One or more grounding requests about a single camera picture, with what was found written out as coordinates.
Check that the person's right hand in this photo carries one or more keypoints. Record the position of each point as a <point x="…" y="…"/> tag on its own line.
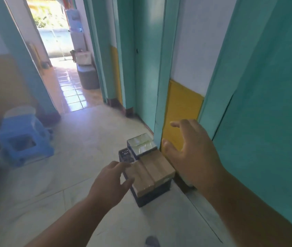
<point x="197" y="159"/>

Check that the person's left hand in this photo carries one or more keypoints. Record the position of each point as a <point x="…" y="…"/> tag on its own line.
<point x="104" y="186"/>

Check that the person's left thumb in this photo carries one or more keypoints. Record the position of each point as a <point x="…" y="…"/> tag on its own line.
<point x="128" y="185"/>

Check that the person's right thumb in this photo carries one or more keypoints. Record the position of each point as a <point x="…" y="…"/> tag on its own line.
<point x="169" y="149"/>

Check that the person's left forearm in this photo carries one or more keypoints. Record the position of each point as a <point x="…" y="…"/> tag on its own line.
<point x="68" y="226"/>

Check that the person's right forearm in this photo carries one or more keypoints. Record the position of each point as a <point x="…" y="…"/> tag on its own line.
<point x="248" y="213"/>

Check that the dark crate with wooden lid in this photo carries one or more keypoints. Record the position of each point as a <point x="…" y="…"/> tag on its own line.
<point x="152" y="174"/>

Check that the dark box with shiny lid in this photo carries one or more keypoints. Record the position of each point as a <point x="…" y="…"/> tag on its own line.
<point x="142" y="145"/>

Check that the person's grey shoe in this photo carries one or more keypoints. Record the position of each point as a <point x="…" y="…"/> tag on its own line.
<point x="152" y="242"/>

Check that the teal door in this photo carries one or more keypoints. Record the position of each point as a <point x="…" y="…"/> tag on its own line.
<point x="148" y="61"/>
<point x="269" y="113"/>

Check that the grey plastic bin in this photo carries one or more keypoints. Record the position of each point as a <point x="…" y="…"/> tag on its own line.
<point x="88" y="77"/>

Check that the blue plastic stool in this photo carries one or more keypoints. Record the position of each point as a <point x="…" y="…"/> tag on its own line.
<point x="23" y="137"/>

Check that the white storage box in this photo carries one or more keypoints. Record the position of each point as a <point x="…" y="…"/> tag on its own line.
<point x="83" y="58"/>

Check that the white water dispenser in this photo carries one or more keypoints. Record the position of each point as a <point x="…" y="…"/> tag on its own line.
<point x="76" y="29"/>

